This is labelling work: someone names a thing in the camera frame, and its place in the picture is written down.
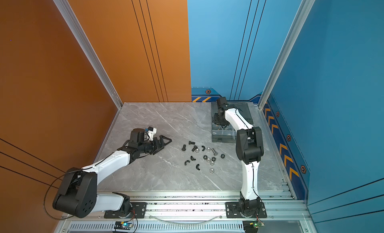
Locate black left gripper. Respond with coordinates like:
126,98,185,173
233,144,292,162
139,135,173,154

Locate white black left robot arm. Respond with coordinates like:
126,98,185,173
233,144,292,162
52,127,172,219

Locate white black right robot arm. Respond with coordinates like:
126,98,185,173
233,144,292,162
213,97,267,219

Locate grey plastic organizer box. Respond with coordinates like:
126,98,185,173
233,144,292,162
211,101,254,143

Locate silver bolt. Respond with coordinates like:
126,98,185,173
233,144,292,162
212,148,218,156

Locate left green circuit board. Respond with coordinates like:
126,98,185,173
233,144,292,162
114,222,134,231

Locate green circuit board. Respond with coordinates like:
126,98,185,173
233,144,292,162
114,222,134,231
249,221,263,229

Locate right green circuit board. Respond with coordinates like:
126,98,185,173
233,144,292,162
249,221,263,229

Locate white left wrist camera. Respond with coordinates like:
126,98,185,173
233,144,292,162
145,127,157,141

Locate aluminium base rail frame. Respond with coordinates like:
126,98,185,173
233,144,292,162
53,189,319,233

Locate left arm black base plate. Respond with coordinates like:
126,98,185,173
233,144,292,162
104,202,147,220

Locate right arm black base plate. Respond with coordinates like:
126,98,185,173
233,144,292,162
225,202,268,219

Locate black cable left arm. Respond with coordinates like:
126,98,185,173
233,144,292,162
42,169,91,220

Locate aluminium right corner post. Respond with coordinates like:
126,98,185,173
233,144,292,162
258,0,316,110

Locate aluminium corner post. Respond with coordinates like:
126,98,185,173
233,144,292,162
258,0,316,110
53,0,123,110

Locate aluminium left corner post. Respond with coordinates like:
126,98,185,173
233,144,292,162
53,0,123,110

